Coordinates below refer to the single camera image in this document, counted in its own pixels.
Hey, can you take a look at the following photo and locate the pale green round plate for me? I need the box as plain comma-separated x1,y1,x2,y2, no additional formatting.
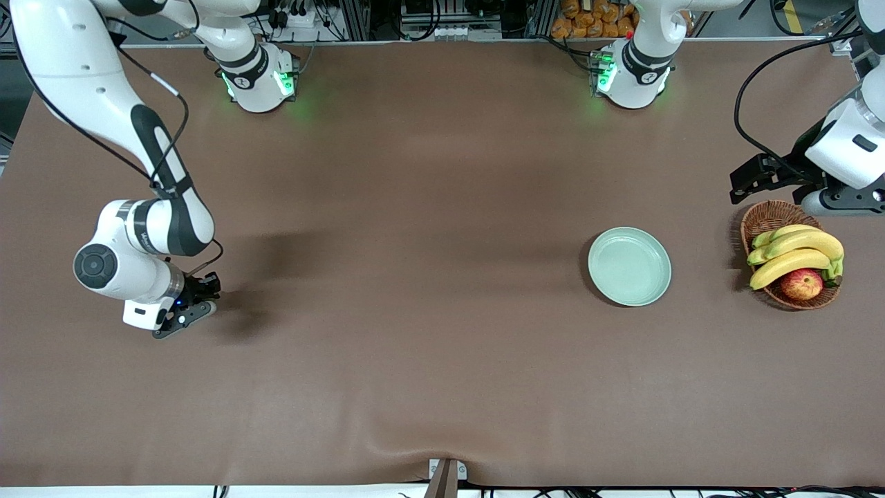
588,227,672,307

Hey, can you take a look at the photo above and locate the brown wicker basket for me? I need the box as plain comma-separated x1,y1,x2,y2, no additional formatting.
740,200,842,311

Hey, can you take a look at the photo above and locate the small greenish yellow banana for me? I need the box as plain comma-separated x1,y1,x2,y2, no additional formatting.
752,224,820,248

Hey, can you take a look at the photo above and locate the large yellow banana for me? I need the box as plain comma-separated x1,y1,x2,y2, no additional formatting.
747,230,845,267

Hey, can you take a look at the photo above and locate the red yellow apple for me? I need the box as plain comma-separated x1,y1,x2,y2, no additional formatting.
780,268,824,302

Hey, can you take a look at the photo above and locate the brown table mat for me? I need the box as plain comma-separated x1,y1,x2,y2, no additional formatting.
0,39,885,488

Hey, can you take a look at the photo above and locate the orange bread roll pile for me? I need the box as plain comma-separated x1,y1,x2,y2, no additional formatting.
551,0,640,39

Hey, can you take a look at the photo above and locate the white power strip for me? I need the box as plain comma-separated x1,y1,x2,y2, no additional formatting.
273,7,317,30

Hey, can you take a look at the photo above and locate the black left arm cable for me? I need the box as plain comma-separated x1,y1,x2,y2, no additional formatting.
734,24,873,170

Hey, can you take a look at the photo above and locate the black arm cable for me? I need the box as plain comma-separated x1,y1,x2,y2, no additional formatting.
10,0,224,277
734,24,873,170

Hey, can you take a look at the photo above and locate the aluminium frame profile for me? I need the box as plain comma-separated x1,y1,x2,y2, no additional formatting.
828,31,885,80

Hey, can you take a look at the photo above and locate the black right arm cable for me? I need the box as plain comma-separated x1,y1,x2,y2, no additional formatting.
10,0,224,277

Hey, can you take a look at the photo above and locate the aluminium frame post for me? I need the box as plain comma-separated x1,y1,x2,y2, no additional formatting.
339,0,371,41
529,0,557,39

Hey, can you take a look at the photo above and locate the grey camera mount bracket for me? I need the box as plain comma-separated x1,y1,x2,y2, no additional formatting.
423,458,468,498

